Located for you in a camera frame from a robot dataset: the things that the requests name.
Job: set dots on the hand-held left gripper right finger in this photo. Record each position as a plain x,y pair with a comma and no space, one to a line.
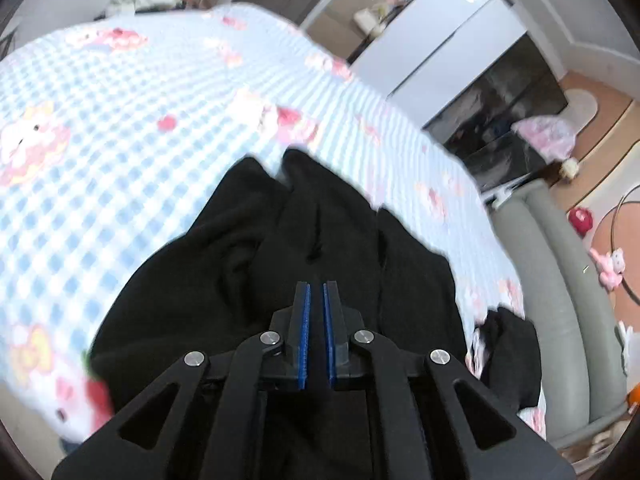
330,340

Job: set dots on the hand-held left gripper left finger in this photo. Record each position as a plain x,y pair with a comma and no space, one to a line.
303,340

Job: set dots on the black fleece jacket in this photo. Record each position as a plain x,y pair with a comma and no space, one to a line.
225,260

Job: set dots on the folded black clothes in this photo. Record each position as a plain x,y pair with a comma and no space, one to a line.
515,355

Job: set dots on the grey padded bed headboard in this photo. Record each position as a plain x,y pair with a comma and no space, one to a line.
560,310

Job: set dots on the blue checkered printed blanket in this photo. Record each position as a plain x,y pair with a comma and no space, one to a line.
125,135

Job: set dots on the red plush toy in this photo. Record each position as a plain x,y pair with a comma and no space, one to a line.
580,220

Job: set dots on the dark glass wardrobe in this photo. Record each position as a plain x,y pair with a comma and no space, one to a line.
500,110

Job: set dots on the pink white plush toy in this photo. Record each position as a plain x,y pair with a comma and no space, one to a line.
609,266

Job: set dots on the white small object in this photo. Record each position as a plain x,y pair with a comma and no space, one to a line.
624,345

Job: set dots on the yellow white plush toy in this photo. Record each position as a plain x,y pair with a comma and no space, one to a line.
569,168

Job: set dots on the thin round hoop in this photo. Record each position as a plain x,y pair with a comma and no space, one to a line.
609,240

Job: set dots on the pink patterned cloth cover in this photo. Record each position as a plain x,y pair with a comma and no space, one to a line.
547,135

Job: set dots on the orange small object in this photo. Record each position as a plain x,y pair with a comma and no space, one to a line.
634,396

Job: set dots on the beige cabinet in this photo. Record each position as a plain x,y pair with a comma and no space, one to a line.
335,20

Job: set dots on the white handbag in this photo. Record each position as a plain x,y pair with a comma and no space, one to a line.
367,17

